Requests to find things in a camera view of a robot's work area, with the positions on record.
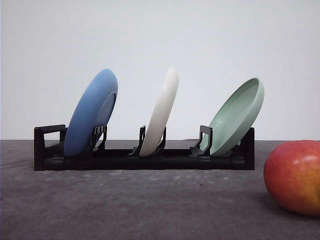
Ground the white plate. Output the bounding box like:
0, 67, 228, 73
140, 67, 180, 157

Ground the red yellow pomegranate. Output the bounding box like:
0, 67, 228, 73
263, 139, 320, 216

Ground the blue plate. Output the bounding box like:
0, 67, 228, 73
64, 68, 119, 158

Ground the green plate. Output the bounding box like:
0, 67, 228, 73
200, 77, 265, 157

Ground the black plastic dish rack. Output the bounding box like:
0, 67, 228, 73
34, 124, 256, 172

